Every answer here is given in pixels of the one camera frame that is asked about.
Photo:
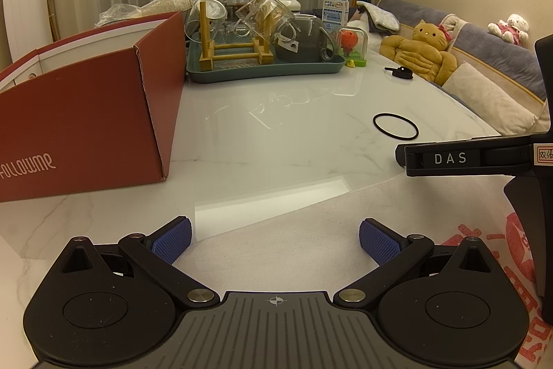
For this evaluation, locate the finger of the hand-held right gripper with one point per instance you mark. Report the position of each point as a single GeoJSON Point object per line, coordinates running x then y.
{"type": "Point", "coordinates": [400, 156]}

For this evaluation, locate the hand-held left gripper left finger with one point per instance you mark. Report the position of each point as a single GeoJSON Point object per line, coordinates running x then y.
{"type": "Point", "coordinates": [173, 240]}

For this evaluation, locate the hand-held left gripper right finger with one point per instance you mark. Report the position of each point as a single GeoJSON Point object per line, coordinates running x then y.
{"type": "Point", "coordinates": [380, 242]}

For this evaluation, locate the red cardboard box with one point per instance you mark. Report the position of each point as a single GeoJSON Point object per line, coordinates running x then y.
{"type": "Point", "coordinates": [86, 122]}

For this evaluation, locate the bag of paper cups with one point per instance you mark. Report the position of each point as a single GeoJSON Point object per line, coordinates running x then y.
{"type": "Point", "coordinates": [151, 6]}

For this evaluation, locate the large white pillow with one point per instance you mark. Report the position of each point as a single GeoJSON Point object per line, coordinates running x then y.
{"type": "Point", "coordinates": [488, 101]}

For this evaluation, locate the black clip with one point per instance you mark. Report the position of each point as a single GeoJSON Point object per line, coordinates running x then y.
{"type": "Point", "coordinates": [399, 73]}

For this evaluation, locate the tan muscular cat plush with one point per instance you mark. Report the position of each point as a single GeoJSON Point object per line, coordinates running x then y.
{"type": "Point", "coordinates": [414, 53]}

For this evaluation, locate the grey sofa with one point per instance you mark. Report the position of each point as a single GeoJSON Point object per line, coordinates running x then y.
{"type": "Point", "coordinates": [488, 49]}

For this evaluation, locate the toy in clear green dome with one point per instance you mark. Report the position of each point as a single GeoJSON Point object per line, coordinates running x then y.
{"type": "Point", "coordinates": [352, 44]}

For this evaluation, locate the pink plush bear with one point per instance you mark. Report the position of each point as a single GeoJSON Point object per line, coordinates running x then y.
{"type": "Point", "coordinates": [510, 29]}

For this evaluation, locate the grey glass pitcher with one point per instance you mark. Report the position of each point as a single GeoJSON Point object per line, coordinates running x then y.
{"type": "Point", "coordinates": [302, 42]}

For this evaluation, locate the teal plastic tray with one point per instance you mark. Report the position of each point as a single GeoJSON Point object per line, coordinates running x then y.
{"type": "Point", "coordinates": [268, 70]}

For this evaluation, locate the milk carton with straw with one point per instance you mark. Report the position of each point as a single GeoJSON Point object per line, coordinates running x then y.
{"type": "Point", "coordinates": [336, 10]}

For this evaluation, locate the clear glass cup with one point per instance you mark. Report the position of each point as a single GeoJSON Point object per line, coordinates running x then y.
{"type": "Point", "coordinates": [263, 16]}
{"type": "Point", "coordinates": [211, 16]}

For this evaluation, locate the wooden cup rack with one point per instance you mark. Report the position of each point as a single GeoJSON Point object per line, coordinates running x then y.
{"type": "Point", "coordinates": [207, 44]}

